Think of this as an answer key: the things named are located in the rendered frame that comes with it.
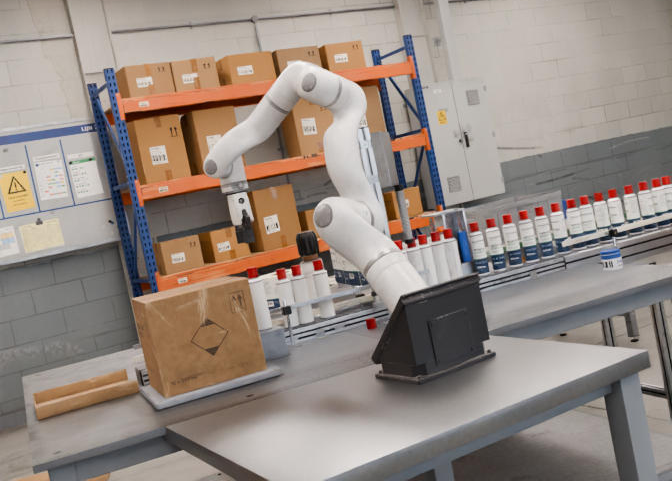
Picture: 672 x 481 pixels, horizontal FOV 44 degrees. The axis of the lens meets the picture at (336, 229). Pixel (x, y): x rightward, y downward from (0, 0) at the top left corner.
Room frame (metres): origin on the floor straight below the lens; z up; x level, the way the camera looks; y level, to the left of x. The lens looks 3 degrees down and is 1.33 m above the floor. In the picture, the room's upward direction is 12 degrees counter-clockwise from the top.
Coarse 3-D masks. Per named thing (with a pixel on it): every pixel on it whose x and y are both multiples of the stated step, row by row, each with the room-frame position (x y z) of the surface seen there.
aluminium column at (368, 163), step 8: (360, 128) 2.82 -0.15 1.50; (368, 128) 2.83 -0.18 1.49; (360, 136) 2.82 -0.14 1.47; (368, 136) 2.83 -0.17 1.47; (360, 152) 2.82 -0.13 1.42; (368, 152) 2.83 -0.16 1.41; (368, 160) 2.84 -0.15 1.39; (368, 168) 2.82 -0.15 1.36; (376, 168) 2.83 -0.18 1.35; (368, 176) 2.82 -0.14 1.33; (376, 184) 2.83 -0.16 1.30; (376, 192) 2.84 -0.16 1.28; (384, 208) 2.83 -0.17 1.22; (384, 216) 2.83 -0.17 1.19; (384, 224) 2.83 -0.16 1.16; (384, 232) 2.84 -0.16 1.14
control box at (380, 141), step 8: (376, 136) 2.84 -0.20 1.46; (384, 136) 2.88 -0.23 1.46; (376, 144) 2.84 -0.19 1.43; (384, 144) 2.85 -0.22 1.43; (376, 152) 2.84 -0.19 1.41; (384, 152) 2.83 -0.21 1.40; (392, 152) 2.98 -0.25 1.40; (376, 160) 2.84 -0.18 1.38; (384, 160) 2.83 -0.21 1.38; (392, 160) 2.95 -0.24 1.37; (384, 168) 2.83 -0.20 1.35; (392, 168) 2.91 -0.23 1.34; (384, 176) 2.84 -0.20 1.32; (392, 176) 2.88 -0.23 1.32; (384, 184) 2.84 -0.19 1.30; (392, 184) 2.85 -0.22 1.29
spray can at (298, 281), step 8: (296, 272) 2.86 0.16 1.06; (296, 280) 2.85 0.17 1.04; (304, 280) 2.87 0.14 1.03; (296, 288) 2.86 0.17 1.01; (304, 288) 2.86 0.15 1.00; (296, 296) 2.86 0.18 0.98; (304, 296) 2.86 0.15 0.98; (304, 312) 2.85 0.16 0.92; (312, 312) 2.88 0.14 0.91; (304, 320) 2.85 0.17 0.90; (312, 320) 2.86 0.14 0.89
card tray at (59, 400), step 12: (120, 372) 2.77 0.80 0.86; (72, 384) 2.71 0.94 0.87; (84, 384) 2.73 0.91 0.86; (96, 384) 2.74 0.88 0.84; (108, 384) 2.75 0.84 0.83; (120, 384) 2.52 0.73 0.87; (132, 384) 2.53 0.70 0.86; (36, 396) 2.67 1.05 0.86; (48, 396) 2.68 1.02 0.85; (60, 396) 2.70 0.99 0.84; (72, 396) 2.67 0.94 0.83; (84, 396) 2.48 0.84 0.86; (96, 396) 2.49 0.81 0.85; (108, 396) 2.51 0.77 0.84; (120, 396) 2.52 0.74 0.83; (36, 408) 2.43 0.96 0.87; (48, 408) 2.44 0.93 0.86; (60, 408) 2.45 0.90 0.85; (72, 408) 2.47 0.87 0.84
